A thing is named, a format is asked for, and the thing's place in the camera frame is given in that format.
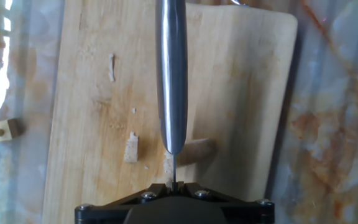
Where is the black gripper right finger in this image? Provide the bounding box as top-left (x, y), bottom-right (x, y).
top-left (176, 182), bottom-right (275, 218)

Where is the lotus root end slice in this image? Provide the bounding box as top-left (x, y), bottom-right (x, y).
top-left (123, 131), bottom-right (139, 164)

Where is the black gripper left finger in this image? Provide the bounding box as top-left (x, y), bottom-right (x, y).
top-left (75, 182), bottom-right (174, 218)

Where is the thin pale peel sliver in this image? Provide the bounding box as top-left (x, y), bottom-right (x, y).
top-left (108, 53), bottom-right (116, 83)

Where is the lotus root slice with holes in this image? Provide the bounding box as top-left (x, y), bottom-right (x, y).
top-left (163, 151), bottom-right (175, 187)

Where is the steel kitchen cleaver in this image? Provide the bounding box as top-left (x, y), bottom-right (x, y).
top-left (155, 0), bottom-right (188, 190)

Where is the peeled lotus root piece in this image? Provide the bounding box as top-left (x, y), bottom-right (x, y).
top-left (175, 138), bottom-right (217, 167)

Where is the wooden cutting board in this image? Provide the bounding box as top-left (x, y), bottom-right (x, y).
top-left (41, 0), bottom-right (299, 224)

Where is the orange marble pattern mat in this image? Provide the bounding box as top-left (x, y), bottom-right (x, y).
top-left (0, 0), bottom-right (358, 224)

